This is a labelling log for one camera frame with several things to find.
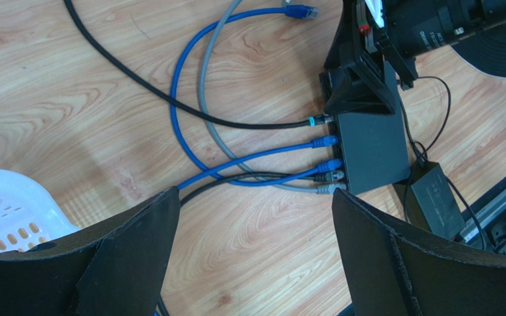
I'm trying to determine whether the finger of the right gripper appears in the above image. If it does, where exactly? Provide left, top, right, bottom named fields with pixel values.
left=323, top=0, right=356, bottom=70
left=323, top=29, right=396, bottom=115

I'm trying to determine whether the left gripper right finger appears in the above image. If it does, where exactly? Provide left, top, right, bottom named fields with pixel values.
left=332, top=189, right=506, bottom=315

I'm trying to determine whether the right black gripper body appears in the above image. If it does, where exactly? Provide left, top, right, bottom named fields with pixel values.
left=353, top=1, right=506, bottom=89

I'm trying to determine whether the black cable teal plug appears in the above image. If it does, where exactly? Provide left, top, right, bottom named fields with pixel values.
left=64, top=1, right=333, bottom=130

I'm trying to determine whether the black network switch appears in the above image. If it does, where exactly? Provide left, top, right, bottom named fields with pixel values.
left=328, top=63, right=410, bottom=195

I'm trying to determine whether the blue ethernet cable upper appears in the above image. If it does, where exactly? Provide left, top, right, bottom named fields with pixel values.
left=154, top=134, right=339, bottom=316

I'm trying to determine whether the grey ethernet cable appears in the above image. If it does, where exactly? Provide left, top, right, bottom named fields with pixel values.
left=198, top=0, right=348, bottom=196

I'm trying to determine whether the blue ethernet cable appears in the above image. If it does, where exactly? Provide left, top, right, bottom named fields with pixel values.
left=154, top=134, right=339, bottom=316
left=169, top=4, right=344, bottom=188

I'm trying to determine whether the black round cap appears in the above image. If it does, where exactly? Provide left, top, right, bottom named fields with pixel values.
left=452, top=23, right=506, bottom=78

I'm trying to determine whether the blue ethernet cable lower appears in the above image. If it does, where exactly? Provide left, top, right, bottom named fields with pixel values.
left=169, top=4, right=344, bottom=188

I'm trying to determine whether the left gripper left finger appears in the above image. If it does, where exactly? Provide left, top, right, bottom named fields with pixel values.
left=0, top=187, right=181, bottom=315

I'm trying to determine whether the thin black power cord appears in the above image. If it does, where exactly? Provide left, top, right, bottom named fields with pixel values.
left=395, top=76, right=487, bottom=251

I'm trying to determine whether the black ethernet cable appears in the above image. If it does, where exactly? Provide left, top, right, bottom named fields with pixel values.
left=156, top=170, right=345, bottom=316

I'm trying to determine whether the black power adapter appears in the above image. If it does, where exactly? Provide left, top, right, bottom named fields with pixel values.
left=393, top=161, right=465, bottom=240

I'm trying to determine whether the white plastic basket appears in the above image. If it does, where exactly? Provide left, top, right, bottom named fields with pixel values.
left=0, top=169, right=80, bottom=253

